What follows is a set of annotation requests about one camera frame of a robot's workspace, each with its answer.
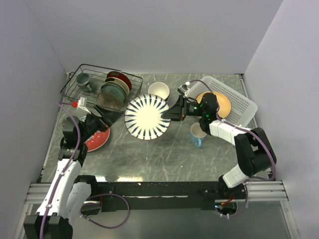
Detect purple cable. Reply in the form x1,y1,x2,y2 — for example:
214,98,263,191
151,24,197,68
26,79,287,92
38,101,131,239
188,79,277,219

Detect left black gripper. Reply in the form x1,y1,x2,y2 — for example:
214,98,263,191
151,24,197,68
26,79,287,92
78,104,124,143

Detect black wire dish rack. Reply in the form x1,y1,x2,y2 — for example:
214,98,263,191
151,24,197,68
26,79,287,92
60,64,143,117

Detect light blue mug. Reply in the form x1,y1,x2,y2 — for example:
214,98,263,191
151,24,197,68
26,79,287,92
190,122,207,147

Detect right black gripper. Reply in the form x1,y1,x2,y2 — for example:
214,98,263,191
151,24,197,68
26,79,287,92
161,95,206,122

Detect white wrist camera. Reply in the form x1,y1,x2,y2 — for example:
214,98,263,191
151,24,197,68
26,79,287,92
71,97,91,114
177,82,190,98

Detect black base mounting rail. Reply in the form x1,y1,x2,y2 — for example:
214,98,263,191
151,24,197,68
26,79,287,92
88,181,245,212

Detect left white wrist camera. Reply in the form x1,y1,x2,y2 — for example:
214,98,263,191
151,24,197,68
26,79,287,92
71,97,91,114

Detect cream plate in rack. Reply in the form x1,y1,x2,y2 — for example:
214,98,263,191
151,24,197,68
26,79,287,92
105,77,130,96

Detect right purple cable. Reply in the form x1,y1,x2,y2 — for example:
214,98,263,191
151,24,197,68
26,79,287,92
188,79,277,219

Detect dark red plate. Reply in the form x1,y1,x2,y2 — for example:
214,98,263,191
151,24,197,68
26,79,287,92
107,71,132,90

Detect grey ceramic mug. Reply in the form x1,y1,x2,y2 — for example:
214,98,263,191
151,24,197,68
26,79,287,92
76,73,93,93

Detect clear brown glass plate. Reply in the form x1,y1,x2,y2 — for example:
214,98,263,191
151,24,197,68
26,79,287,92
96,92,122,110

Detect teal patterned plate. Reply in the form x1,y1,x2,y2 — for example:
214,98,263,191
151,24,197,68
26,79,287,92
101,84,126,103

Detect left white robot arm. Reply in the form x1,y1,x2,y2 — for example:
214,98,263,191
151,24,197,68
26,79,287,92
23,102,111,239

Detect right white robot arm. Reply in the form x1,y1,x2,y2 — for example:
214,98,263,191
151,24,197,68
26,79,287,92
161,93,277,199

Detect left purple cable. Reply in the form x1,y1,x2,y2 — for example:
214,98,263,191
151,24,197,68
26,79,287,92
38,101,131,239

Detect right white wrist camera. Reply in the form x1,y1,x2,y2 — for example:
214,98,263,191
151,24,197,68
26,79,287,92
177,82,190,98

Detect blue striped white plate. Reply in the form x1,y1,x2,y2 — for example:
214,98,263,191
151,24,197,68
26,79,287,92
124,94,170,140

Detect white plastic perforated bin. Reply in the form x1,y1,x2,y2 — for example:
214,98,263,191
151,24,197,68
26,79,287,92
187,76,258,127

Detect white top bowl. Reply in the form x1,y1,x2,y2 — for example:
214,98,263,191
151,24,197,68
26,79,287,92
148,82,170,101

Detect yellow plate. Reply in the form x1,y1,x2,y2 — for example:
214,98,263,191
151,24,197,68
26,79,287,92
195,91,231,120

